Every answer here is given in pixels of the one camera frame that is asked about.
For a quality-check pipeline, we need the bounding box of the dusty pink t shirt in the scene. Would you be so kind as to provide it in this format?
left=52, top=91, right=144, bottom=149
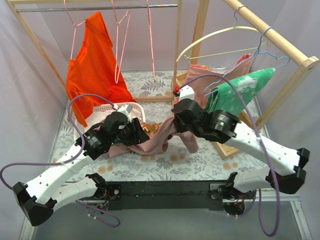
left=108, top=115, right=199, bottom=158

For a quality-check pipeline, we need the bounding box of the pink wire hanger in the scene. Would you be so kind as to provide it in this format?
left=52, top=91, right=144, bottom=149
left=110, top=0, right=131, bottom=84

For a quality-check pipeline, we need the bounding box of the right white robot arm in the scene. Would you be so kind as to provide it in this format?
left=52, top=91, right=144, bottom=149
left=171, top=99, right=310, bottom=199

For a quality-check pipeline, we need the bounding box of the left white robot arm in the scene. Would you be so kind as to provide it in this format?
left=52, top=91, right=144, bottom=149
left=12, top=111, right=150, bottom=227

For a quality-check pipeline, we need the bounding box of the green tie dye shirt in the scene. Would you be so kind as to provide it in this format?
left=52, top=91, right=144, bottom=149
left=205, top=67, right=276, bottom=116

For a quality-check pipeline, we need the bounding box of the salmon pink shirt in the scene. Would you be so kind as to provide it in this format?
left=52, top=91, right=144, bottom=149
left=184, top=53, right=252, bottom=108

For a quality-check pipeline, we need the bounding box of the cream plastic hanger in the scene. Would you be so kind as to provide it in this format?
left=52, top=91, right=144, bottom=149
left=175, top=5, right=259, bottom=63

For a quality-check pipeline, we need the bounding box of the orange t shirt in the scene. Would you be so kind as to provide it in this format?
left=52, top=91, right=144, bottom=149
left=65, top=11, right=137, bottom=128

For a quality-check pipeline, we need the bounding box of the pink hanger holding orange shirt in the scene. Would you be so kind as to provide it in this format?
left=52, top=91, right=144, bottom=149
left=63, top=0, right=86, bottom=59

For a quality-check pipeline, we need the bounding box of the pink hanger seen edge on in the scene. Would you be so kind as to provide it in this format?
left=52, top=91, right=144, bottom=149
left=146, top=0, right=156, bottom=83

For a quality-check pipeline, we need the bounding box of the floral table mat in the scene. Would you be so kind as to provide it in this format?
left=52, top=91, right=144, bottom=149
left=51, top=71, right=266, bottom=182

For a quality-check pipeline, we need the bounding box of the white plastic laundry basket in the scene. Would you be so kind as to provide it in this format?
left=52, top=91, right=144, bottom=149
left=75, top=102, right=146, bottom=134

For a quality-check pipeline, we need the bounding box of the pale pink cloth in basket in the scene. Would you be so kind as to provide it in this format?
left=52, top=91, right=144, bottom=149
left=91, top=111, right=111, bottom=130

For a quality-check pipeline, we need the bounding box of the right wooden clothes rack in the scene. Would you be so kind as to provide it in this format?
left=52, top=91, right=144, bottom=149
left=174, top=0, right=320, bottom=161

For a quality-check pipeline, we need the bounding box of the wooden clothes rack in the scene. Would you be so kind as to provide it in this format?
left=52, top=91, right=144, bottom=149
left=174, top=0, right=320, bottom=161
left=4, top=0, right=183, bottom=120

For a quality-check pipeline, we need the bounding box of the black base bar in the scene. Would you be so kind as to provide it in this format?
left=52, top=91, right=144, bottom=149
left=107, top=180, right=239, bottom=211

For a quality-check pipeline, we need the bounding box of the left wooden clothes rack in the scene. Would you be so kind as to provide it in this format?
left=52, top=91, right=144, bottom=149
left=4, top=0, right=183, bottom=120

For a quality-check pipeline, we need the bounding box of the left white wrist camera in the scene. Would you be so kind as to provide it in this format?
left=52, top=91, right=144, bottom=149
left=113, top=103, right=132, bottom=122

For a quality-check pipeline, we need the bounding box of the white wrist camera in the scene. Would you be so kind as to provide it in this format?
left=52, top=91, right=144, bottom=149
left=173, top=85, right=195, bottom=105
left=113, top=103, right=132, bottom=122

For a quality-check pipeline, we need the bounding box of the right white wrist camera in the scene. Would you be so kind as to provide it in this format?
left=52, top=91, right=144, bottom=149
left=173, top=85, right=195, bottom=105

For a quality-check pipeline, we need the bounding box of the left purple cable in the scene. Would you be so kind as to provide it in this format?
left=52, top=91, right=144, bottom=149
left=0, top=93, right=121, bottom=228

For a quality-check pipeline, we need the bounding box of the blue wire hanger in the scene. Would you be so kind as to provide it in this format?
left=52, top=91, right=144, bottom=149
left=203, top=26, right=291, bottom=96

